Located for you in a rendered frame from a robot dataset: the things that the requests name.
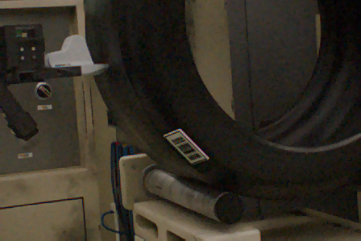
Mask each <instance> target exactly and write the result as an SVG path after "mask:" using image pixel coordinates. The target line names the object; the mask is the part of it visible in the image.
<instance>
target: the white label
mask: <svg viewBox="0 0 361 241"><path fill-rule="evenodd" d="M164 138H165V139H166V140H167V141H168V142H169V143H170V144H171V145H172V146H173V147H174V148H175V149H176V150H177V151H178V152H179V153H180V154H181V155H182V156H183V157H184V158H185V159H186V160H187V161H188V162H189V163H190V164H196V163H198V162H201V161H204V160H208V159H209V158H208V156H206V155H205V154H204V153H203V151H202V150H201V149H200V148H199V147H198V146H197V145H196V144H195V143H194V142H193V141H192V140H191V139H190V138H189V137H188V136H187V135H186V134H185V133H184V132H183V131H182V130H181V129H179V130H176V131H174V132H170V133H168V134H166V135H164Z"/></svg>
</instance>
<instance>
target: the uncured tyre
mask: <svg viewBox="0 0 361 241"><path fill-rule="evenodd" d="M317 5H318V8H319V15H320V21H321V41H320V47H319V54H318V57H317V63H316V66H315V68H314V71H313V74H312V76H311V79H310V80H309V84H308V85H307V86H306V88H305V89H304V91H303V93H302V94H301V96H300V97H299V98H298V99H297V101H296V102H295V103H294V104H293V106H292V107H291V108H289V110H287V112H285V113H284V114H283V115H281V116H280V117H279V118H277V119H276V120H274V122H272V123H269V124H268V125H266V126H264V127H261V128H260V129H258V130H254V131H252V132H249V131H248V130H246V129H245V128H244V127H242V126H241V125H239V124H238V123H237V122H235V120H233V119H232V118H231V117H230V116H229V115H228V113H226V112H225V111H224V110H223V108H221V107H220V105H219V104H218V103H217V102H216V101H215V99H214V98H213V96H212V95H211V94H210V92H209V91H208V89H207V88H206V87H205V84H204V83H203V80H202V79H201V76H200V74H199V73H198V70H197V67H196V65H195V63H194V61H193V56H192V54H191V50H190V47H189V39H188V36H187V31H186V20H185V0H86V4H85V38H86V45H87V47H88V49H89V54H90V56H91V60H92V62H93V64H108V65H109V68H108V69H107V70H106V71H105V72H103V73H101V74H99V75H93V78H94V80H95V81H96V85H97V87H98V91H99V93H100V94H101V96H102V98H103V102H104V103H105V104H106V107H107V108H108V111H109V112H110V114H111V115H112V116H113V118H114V120H115V121H116V123H117V124H118V125H119V126H120V127H121V129H122V130H123V132H124V133H125V134H126V135H127V136H128V138H129V139H130V140H131V141H132V142H133V143H134V144H135V145H136V146H137V147H138V148H139V149H140V150H141V151H142V152H144V153H145V154H146V155H147V156H149V157H150V158H151V159H153V160H154V161H155V162H157V164H160V165H161V166H163V167H165V168H166V169H168V170H169V171H172V172H174V173H176V174H177V175H179V176H182V177H184V178H189V179H190V180H192V181H198V182H200V183H202V184H206V185H208V186H213V187H215V188H217V189H222V190H224V191H228V192H230V193H235V194H236V195H238V196H243V197H248V198H254V199H259V200H265V201H291V200H297V199H302V198H308V197H312V196H317V195H319V194H322V193H328V192H332V191H335V190H336V189H341V188H342V187H345V186H347V185H349V184H351V183H353V182H355V181H357V180H359V179H360V178H361V0H317ZM179 129H181V130H182V131H183V132H184V133H185V134H186V135H187V136H188V137H189V138H190V139H191V140H192V141H193V142H194V143H195V144H196V145H197V146H198V147H199V148H200V149H201V150H202V151H203V153H204V154H205V155H206V156H208V158H209V159H208V160H204V161H201V162H198V163H196V164H190V163H189V162H188V161H187V160H186V159H185V158H184V157H183V156H182V155H181V154H180V153H179V152H178V151H177V150H176V149H175V148H174V147H173V146H172V145H171V144H170V143H169V142H168V141H167V140H166V139H165V138H164V135H166V134H168V133H170V132H174V131H176V130H179Z"/></svg>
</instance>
